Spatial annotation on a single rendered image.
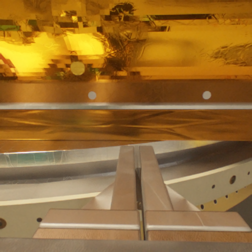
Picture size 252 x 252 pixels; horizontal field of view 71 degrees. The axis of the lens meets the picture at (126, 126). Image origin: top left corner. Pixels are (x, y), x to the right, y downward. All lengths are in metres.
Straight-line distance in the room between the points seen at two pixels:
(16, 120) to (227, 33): 0.29
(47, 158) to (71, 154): 0.03
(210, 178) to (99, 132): 0.17
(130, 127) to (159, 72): 0.08
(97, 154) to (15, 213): 0.11
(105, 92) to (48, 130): 0.10
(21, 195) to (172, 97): 0.22
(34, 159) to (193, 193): 0.21
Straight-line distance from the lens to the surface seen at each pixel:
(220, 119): 0.28
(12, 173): 0.29
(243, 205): 0.45
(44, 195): 0.23
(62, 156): 0.24
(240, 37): 0.25
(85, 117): 0.26
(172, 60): 0.24
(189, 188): 0.26
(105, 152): 0.24
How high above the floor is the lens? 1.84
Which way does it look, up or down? 15 degrees down
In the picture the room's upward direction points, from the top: straight up
